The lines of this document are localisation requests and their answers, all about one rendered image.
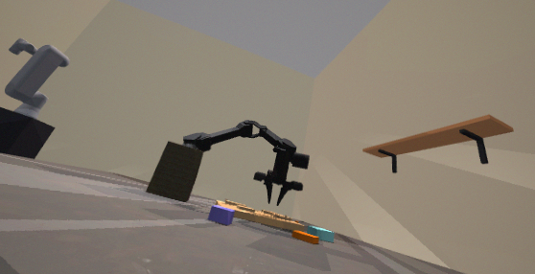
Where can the orange flat block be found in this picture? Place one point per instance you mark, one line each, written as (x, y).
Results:
(304, 236)

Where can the purple block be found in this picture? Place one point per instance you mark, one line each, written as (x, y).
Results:
(221, 215)

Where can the light blue flat block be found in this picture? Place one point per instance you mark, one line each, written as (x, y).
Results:
(321, 233)

